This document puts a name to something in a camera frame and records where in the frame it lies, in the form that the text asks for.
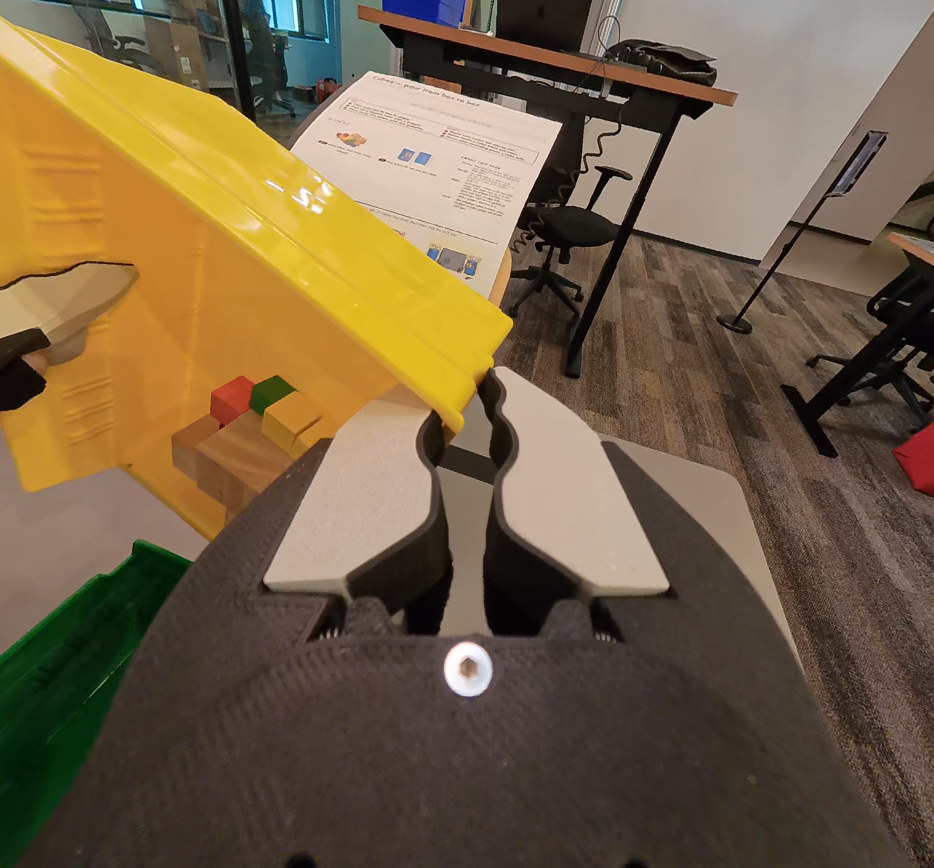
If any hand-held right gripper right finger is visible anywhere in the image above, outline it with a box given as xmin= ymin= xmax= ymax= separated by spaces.
xmin=482 ymin=365 xmax=672 ymax=639

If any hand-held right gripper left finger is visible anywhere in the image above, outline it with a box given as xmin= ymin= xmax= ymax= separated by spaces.
xmin=261 ymin=394 xmax=449 ymax=637

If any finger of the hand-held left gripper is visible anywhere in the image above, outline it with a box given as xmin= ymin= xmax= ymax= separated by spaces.
xmin=0 ymin=263 xmax=140 ymax=366

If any pile of coloured wooden cubes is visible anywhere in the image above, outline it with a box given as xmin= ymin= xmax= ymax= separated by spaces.
xmin=171 ymin=375 xmax=325 ymax=526

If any yellow plastic box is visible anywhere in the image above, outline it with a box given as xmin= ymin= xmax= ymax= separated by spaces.
xmin=0 ymin=16 xmax=514 ymax=541

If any green plastic box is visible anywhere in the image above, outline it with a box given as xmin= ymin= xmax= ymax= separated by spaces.
xmin=0 ymin=540 xmax=194 ymax=868

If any black office chair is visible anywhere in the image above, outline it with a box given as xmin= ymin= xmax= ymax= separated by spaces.
xmin=62 ymin=0 xmax=158 ymax=74
xmin=806 ymin=266 xmax=934 ymax=413
xmin=508 ymin=166 xmax=634 ymax=318

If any black pole stand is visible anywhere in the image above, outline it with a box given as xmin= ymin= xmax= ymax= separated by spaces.
xmin=208 ymin=0 xmax=256 ymax=121

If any red bean bag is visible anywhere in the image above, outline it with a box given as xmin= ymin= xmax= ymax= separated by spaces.
xmin=892 ymin=422 xmax=934 ymax=497

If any printed instruction sheet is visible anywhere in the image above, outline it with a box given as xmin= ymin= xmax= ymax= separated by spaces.
xmin=289 ymin=71 xmax=564 ymax=298

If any tablet sign stand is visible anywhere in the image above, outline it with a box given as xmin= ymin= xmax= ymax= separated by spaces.
xmin=717 ymin=130 xmax=890 ymax=337

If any wood top standing desk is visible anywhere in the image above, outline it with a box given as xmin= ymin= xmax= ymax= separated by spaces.
xmin=358 ymin=5 xmax=739 ymax=379

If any black bag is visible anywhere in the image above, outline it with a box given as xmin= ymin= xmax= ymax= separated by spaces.
xmin=604 ymin=38 xmax=719 ymax=89

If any black laptop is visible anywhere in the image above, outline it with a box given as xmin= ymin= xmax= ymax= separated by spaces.
xmin=495 ymin=0 xmax=598 ymax=52

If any black desk frame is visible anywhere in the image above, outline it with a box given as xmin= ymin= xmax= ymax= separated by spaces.
xmin=781 ymin=230 xmax=934 ymax=459

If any coiled black cable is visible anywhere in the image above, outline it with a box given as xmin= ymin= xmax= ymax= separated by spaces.
xmin=511 ymin=98 xmax=629 ymax=256

